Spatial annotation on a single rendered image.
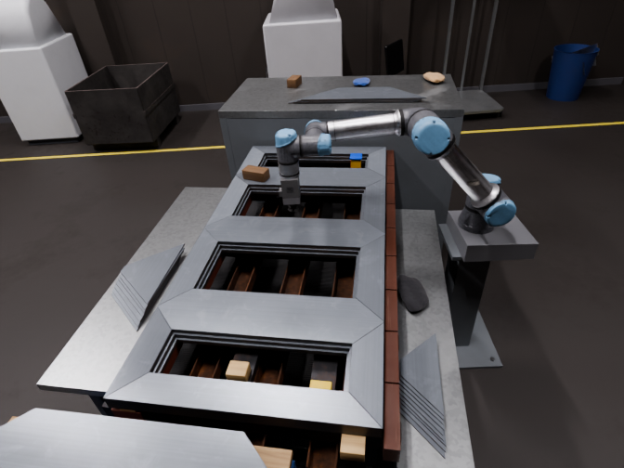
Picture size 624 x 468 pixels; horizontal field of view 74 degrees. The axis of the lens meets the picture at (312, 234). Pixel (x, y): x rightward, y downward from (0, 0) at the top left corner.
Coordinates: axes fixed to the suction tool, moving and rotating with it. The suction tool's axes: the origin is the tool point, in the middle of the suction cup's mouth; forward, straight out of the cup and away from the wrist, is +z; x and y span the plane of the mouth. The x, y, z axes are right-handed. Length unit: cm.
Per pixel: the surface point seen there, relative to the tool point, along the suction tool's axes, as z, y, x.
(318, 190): 11.9, -32.9, 9.8
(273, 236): 9.8, 4.1, -8.6
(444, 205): 48, -69, 82
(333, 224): 9.7, -2.2, 15.6
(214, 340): 13, 52, -23
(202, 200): 21, -44, -50
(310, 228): 9.7, 0.3, 6.2
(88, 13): -26, -370, -237
